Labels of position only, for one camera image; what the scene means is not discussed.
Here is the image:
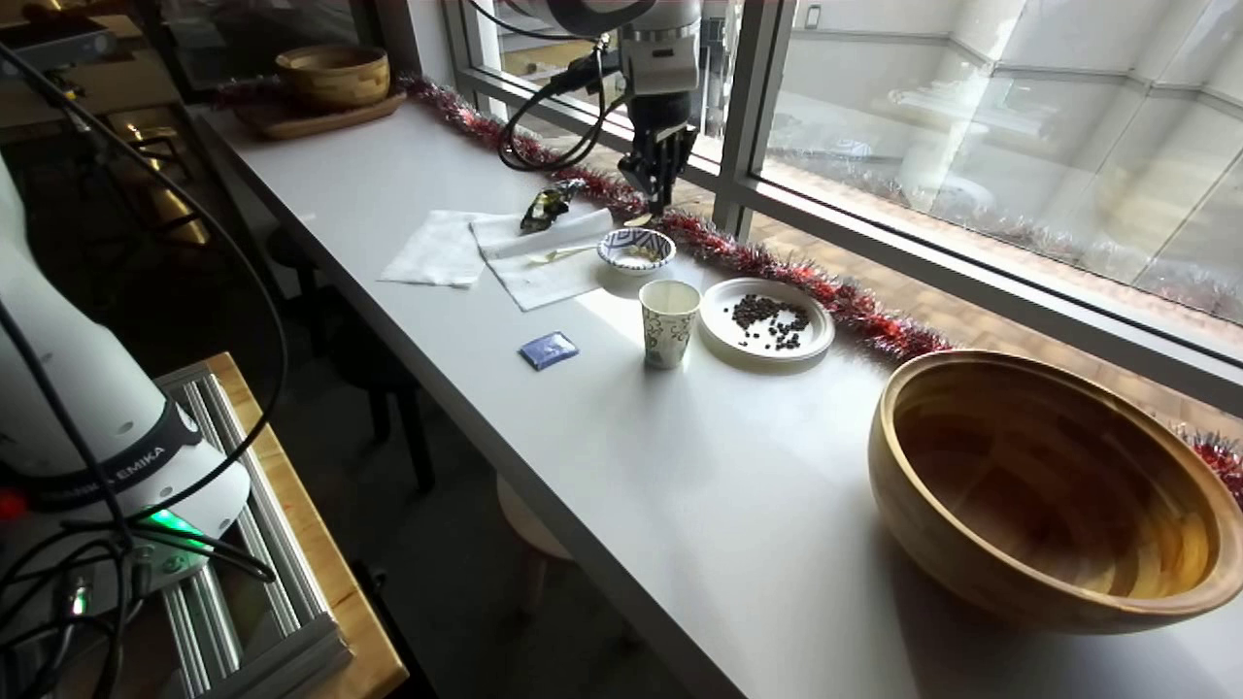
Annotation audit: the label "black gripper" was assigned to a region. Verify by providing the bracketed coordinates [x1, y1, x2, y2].
[627, 87, 702, 223]

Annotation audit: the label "patterned paper cup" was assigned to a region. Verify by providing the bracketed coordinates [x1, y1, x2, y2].
[636, 275, 708, 378]

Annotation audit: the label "small blue patterned bowl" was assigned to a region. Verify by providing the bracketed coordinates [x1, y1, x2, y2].
[594, 227, 679, 279]

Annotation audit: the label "crumpled snack bag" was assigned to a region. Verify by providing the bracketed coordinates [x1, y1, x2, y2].
[518, 187, 574, 236]

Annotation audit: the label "white paper napkin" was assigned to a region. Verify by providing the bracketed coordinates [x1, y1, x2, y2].
[376, 206, 489, 292]
[471, 201, 621, 315]

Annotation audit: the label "dark food pieces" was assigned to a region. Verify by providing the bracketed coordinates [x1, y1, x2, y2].
[728, 292, 815, 352]

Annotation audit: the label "white plate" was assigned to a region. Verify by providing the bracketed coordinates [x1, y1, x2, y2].
[697, 273, 841, 371]

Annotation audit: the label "blue square packet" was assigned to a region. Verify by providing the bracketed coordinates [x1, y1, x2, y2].
[518, 328, 583, 378]

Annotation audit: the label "red tinsel garland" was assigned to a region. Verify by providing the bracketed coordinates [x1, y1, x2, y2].
[399, 73, 1243, 512]

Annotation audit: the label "small wooden bowl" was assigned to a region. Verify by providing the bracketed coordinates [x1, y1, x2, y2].
[274, 43, 398, 118]

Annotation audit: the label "round wooden tray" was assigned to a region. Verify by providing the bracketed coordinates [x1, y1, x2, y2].
[235, 87, 412, 145]

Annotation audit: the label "round wooden stool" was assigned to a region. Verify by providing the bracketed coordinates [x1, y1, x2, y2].
[495, 472, 583, 622]

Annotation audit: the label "wooden platform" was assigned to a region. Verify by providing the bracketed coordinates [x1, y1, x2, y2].
[192, 349, 412, 699]

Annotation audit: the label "large wooden bowl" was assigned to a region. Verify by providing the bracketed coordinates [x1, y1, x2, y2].
[867, 347, 1243, 636]

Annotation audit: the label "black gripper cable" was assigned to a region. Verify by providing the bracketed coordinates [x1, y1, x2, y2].
[495, 34, 641, 178]

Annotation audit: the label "black hanging cable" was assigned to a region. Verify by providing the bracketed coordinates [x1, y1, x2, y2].
[0, 39, 296, 527]

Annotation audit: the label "aluminium rail frame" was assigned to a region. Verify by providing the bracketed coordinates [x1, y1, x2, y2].
[153, 371, 357, 699]

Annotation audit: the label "black base cable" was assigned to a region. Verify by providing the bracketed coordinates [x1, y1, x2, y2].
[0, 518, 282, 699]

